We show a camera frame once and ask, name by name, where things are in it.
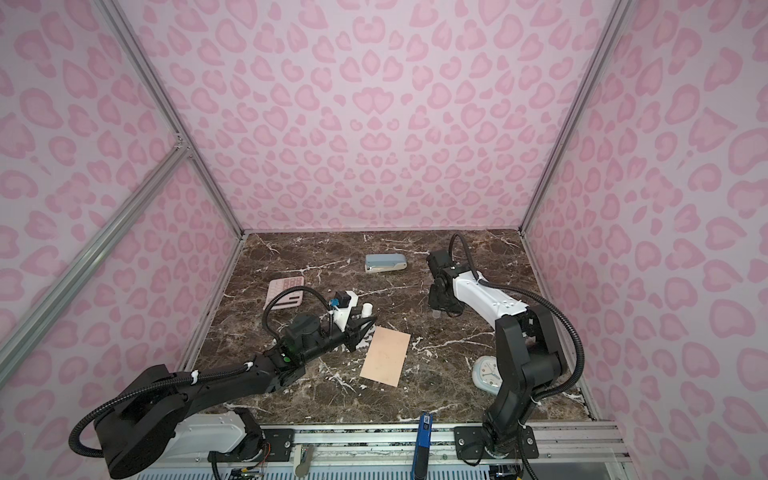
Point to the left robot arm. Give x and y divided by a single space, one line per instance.
134 428

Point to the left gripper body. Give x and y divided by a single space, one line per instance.
350 335

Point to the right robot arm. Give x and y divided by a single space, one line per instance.
528 357

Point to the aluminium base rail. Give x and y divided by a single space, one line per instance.
567 450

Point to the white glue stick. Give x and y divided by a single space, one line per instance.
366 310

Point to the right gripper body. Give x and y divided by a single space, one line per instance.
446 303

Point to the blue tool on rail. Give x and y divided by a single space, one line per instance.
420 463

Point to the white alarm clock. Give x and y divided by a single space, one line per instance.
486 376

